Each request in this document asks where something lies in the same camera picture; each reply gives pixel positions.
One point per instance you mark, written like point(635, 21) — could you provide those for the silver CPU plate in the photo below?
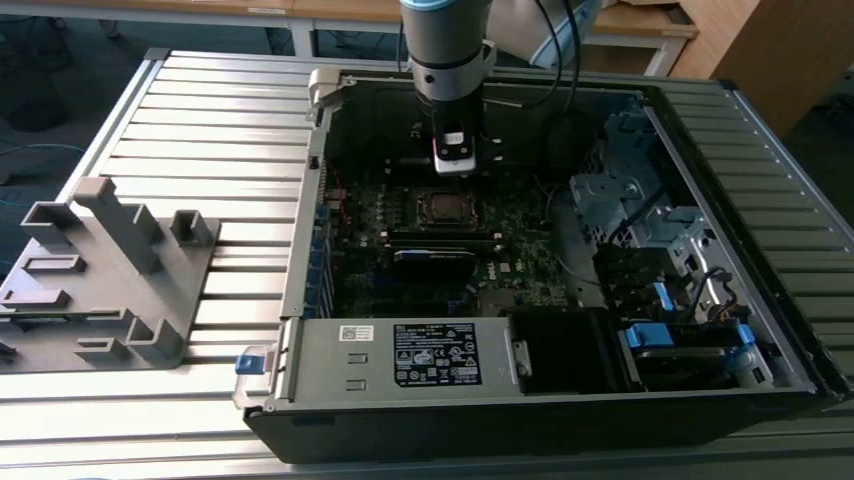
point(449, 206)

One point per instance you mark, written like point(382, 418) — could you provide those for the black RAM slot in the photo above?
point(441, 245)
point(441, 234)

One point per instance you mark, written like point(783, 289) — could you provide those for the pale blue teach pendant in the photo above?
point(521, 30)

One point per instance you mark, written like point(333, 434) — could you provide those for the metal drive cage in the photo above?
point(601, 192)

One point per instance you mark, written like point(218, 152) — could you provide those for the green motherboard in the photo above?
point(528, 250)

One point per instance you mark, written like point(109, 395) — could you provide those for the black graphics card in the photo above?
point(434, 270)

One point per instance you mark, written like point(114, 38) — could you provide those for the brown chipset heatsink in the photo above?
point(500, 299)

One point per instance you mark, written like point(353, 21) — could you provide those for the wooden cabinet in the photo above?
point(768, 60)

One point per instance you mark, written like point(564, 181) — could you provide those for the blue drive bay clip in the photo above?
point(663, 296)

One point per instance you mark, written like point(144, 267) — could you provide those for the silver power supply unit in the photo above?
point(334, 360)

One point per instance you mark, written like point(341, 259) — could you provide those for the hard disk blue carrier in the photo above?
point(651, 334)

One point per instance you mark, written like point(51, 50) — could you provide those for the blue case latch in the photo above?
point(250, 364)

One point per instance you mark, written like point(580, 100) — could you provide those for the grey plastic parts rack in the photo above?
point(114, 260)

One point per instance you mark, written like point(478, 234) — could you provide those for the black office chair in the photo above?
point(41, 115)

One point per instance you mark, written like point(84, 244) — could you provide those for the black open PC case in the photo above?
point(468, 430)

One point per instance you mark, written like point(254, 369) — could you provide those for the green RAM stick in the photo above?
point(68, 315)

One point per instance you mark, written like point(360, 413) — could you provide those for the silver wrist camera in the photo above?
point(456, 152)

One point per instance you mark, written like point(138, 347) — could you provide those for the wooden desk white frame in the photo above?
point(641, 30)

